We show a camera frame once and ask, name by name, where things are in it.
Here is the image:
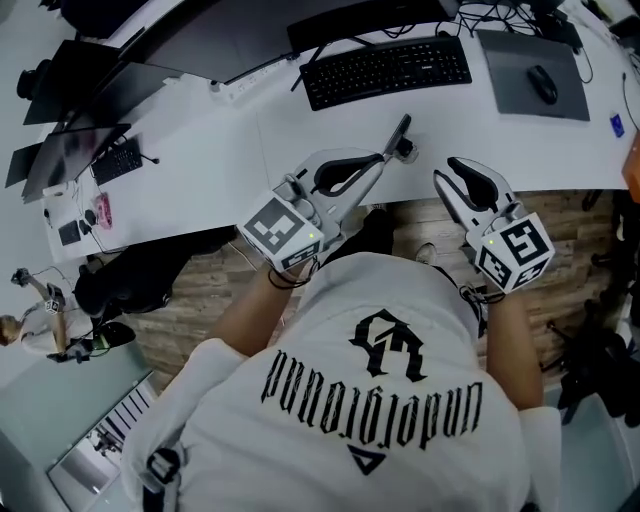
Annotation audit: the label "small black keyboard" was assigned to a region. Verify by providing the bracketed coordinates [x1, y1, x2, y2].
[90, 139, 144, 188]

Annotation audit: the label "black wrist band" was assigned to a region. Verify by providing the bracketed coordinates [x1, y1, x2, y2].
[461, 283, 507, 306]
[267, 260, 320, 291]

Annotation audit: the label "white slatted rack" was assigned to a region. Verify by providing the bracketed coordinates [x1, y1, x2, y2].
[86, 381, 157, 454]

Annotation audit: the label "grey mouse pad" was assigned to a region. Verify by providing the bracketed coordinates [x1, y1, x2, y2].
[474, 28, 592, 123]

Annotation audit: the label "black computer mouse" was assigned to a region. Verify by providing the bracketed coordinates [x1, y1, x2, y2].
[525, 64, 559, 106]

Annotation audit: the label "black office chair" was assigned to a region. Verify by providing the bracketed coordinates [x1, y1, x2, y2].
[73, 226, 237, 317]
[544, 299, 640, 429]

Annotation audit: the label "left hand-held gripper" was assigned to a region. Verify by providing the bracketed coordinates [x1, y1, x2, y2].
[237, 146, 387, 274]

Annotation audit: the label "large silver metal clip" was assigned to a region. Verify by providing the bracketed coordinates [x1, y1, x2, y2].
[381, 113, 419, 167]

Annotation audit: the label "small pink object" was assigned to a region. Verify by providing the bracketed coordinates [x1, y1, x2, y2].
[94, 194, 113, 231]

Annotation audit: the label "person's right forearm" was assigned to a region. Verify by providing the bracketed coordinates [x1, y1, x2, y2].
[481, 289, 547, 412]

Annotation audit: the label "white printed t-shirt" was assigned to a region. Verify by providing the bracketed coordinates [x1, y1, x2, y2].
[122, 251, 564, 512]

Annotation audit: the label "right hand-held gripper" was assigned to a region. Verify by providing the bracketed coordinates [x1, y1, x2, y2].
[432, 156, 557, 295]

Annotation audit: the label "white power strip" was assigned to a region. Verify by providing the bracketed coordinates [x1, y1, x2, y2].
[209, 54, 297, 104]

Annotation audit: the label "person's left forearm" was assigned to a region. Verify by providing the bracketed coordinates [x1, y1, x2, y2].
[209, 259, 314, 359]

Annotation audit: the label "small black square pad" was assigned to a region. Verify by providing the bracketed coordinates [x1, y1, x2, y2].
[57, 219, 82, 247]

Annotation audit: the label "person's black trousers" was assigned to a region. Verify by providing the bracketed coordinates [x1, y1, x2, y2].
[319, 206, 397, 274]

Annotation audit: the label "grey shoulder strap buckle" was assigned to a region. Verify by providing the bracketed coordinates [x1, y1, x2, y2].
[141, 444, 187, 512]

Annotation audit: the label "wide black monitor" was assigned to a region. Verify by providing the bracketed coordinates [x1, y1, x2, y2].
[286, 0, 462, 54]

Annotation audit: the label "large black keyboard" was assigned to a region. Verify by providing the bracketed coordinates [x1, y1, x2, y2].
[298, 35, 474, 113]

